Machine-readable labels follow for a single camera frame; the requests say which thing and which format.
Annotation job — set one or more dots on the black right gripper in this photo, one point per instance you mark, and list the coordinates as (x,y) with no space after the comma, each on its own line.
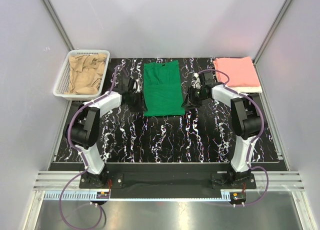
(190,98)

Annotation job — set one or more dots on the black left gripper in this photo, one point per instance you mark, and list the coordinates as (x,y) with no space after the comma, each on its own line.
(136,99)

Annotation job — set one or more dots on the green t shirt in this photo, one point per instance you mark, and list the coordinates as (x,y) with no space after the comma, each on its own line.
(162,89)

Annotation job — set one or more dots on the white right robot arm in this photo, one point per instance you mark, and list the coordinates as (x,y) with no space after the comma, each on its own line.
(247,122)

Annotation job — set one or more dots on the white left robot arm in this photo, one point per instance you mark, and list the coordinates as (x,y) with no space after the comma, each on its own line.
(82,128)

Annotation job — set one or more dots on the folded cream t shirt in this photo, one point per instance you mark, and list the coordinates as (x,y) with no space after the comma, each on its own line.
(249,89)

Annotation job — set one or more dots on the folded pink t shirt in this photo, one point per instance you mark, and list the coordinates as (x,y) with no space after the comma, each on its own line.
(237,72)

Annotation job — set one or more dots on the beige crumpled t shirt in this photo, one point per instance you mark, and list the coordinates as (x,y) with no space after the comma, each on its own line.
(85,74)

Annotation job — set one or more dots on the white plastic basket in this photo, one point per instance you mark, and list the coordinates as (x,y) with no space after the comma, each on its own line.
(62,83)

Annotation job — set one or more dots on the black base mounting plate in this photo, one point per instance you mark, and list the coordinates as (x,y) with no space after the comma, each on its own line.
(172,177)

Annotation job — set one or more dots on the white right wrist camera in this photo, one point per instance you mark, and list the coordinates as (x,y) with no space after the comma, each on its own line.
(196,83)

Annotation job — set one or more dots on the left aluminium frame post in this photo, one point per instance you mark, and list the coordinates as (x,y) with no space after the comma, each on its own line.
(57,23)

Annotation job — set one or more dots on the aluminium frame post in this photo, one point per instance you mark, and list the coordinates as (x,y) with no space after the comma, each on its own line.
(57,23)
(280,16)

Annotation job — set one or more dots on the white slotted cable duct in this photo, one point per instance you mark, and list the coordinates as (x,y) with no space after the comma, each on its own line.
(141,195)

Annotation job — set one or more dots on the right aluminium frame post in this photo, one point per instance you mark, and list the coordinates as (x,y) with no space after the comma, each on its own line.
(280,16)

